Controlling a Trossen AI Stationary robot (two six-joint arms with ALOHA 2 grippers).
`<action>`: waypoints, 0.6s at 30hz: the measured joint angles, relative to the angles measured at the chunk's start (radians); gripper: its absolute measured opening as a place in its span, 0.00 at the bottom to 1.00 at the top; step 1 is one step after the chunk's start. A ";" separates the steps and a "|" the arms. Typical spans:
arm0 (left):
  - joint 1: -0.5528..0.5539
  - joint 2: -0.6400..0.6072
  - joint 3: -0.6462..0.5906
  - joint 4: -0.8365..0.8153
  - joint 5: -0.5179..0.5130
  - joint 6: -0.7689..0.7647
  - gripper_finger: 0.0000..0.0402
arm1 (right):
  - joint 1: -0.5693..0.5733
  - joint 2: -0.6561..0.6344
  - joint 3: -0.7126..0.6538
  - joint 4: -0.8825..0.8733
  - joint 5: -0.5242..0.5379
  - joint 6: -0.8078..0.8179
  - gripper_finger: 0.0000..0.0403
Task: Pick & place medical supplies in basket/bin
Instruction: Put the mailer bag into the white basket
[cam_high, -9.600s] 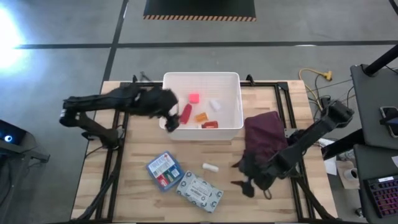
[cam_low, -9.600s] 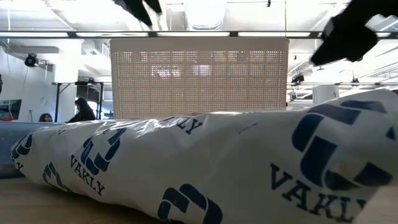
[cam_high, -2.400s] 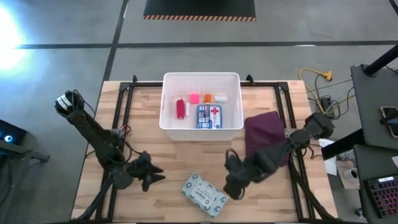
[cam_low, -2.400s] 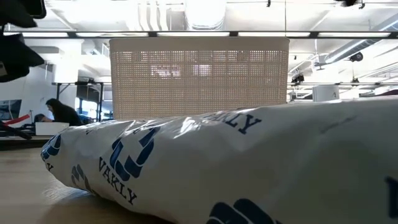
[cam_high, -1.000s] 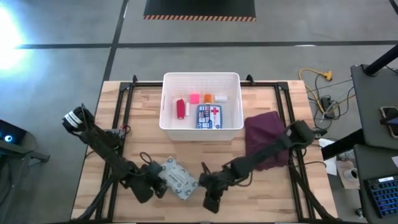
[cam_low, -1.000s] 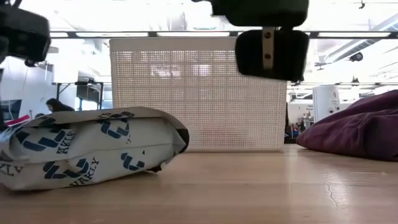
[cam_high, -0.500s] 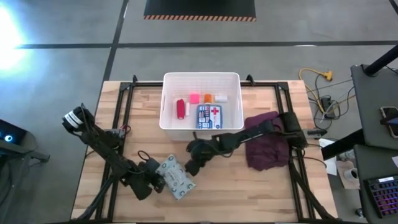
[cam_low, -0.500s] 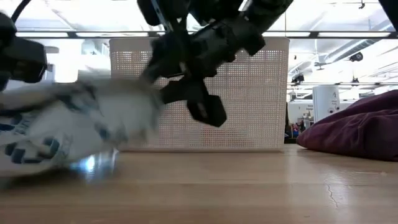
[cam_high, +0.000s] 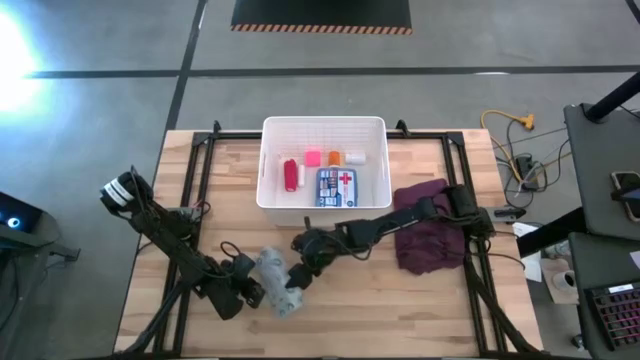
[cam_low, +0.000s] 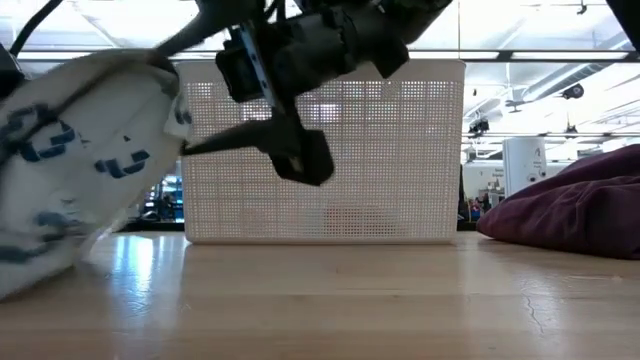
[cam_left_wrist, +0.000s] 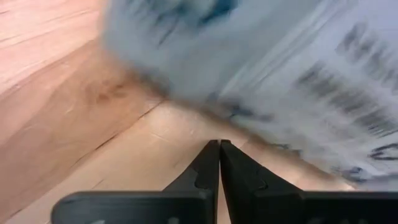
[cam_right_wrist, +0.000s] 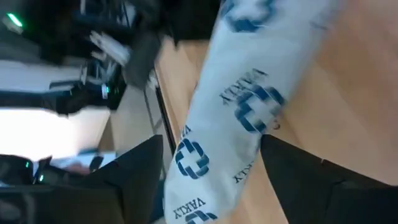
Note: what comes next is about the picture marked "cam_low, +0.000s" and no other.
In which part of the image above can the black ceiling-mounted camera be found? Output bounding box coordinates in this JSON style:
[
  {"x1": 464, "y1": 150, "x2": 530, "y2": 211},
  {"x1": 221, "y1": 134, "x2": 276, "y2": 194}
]
[{"x1": 561, "y1": 82, "x2": 586, "y2": 101}]

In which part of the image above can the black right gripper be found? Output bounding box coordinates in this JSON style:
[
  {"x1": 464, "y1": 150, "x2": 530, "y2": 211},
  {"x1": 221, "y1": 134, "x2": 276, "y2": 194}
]
[{"x1": 153, "y1": 0, "x2": 412, "y2": 187}]

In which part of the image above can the black overhead light bar frame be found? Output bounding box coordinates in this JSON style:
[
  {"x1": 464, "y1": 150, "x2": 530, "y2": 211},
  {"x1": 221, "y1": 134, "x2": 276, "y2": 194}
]
[{"x1": 14, "y1": 48, "x2": 640, "y2": 64}]

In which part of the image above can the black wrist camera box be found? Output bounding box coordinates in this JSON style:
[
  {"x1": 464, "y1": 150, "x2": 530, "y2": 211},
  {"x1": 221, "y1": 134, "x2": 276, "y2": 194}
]
[{"x1": 214, "y1": 23, "x2": 276, "y2": 105}]

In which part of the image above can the white VAKLY printed plastic packet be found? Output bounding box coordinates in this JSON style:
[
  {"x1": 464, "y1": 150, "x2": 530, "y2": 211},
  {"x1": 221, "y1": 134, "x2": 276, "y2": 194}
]
[{"x1": 0, "y1": 48, "x2": 194, "y2": 302}]

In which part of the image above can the white cylindrical device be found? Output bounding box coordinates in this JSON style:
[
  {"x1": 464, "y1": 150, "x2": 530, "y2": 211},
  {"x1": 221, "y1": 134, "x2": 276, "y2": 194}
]
[{"x1": 501, "y1": 136, "x2": 548, "y2": 199}]

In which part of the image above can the white perforated plastic basket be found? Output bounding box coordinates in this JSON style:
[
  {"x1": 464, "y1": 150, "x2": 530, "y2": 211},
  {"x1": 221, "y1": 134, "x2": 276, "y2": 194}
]
[{"x1": 176, "y1": 58, "x2": 467, "y2": 246}]

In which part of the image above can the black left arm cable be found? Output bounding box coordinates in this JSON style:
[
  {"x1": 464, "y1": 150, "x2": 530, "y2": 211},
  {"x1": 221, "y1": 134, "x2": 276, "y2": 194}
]
[{"x1": 8, "y1": 0, "x2": 65, "y2": 57}]

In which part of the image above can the maroon fabric pouch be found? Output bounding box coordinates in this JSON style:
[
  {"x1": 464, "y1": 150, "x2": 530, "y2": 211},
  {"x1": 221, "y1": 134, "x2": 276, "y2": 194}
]
[{"x1": 475, "y1": 143, "x2": 640, "y2": 261}]

